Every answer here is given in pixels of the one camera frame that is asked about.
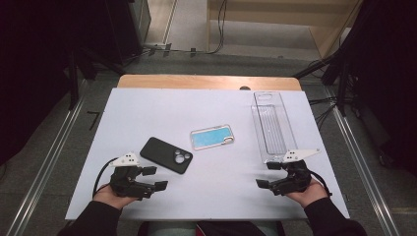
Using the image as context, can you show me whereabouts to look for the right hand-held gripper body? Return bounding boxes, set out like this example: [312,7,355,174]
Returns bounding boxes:
[268,147,322,197]

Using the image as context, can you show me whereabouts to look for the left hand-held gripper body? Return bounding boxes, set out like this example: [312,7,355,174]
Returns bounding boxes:
[108,151,157,202]

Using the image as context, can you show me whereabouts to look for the clear phone case blue insert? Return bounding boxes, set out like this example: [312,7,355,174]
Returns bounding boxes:
[190,124,236,151]

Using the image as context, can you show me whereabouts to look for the person's left hand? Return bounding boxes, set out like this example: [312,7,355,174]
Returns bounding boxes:
[92,183,139,210]

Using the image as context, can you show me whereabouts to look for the person's right hand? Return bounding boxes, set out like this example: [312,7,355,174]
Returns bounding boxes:
[284,178,328,209]

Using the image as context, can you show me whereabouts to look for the clear plastic packaging box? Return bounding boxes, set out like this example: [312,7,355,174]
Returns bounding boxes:
[250,90,299,165]

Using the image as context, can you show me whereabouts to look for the white board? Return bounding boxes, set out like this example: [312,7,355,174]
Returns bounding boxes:
[64,87,350,221]

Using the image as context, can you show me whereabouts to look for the wooden table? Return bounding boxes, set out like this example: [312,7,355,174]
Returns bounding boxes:
[116,74,303,92]

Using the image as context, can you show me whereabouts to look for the black metal stand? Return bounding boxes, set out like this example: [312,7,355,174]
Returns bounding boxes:
[292,48,353,117]
[67,45,127,111]

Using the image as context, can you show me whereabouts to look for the dark curtain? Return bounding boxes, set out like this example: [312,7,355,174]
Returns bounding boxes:
[0,0,112,166]
[340,0,417,178]

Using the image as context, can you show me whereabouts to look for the black cabinet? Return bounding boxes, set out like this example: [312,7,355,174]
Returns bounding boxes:
[106,0,152,65]

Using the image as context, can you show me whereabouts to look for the light wooden shelf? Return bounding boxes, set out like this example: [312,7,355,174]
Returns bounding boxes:
[206,0,363,61]

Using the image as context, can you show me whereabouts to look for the right hand-held gripper cable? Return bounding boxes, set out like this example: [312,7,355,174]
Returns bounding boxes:
[308,169,332,198]

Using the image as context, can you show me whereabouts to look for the hand-held gripper cable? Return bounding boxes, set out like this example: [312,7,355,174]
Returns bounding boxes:
[92,156,120,198]
[308,169,332,198]

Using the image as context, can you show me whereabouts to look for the left hand-held gripper cable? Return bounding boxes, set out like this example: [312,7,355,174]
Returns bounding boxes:
[92,156,120,198]

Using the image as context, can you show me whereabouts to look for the metal floor rail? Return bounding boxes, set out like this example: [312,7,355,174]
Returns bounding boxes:
[328,88,401,236]
[6,78,89,236]

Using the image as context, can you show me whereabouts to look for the black floor cables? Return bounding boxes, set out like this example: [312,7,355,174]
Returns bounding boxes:
[308,95,338,131]

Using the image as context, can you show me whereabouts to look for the black hanging cable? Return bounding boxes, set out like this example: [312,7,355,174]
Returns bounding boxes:
[209,0,229,56]

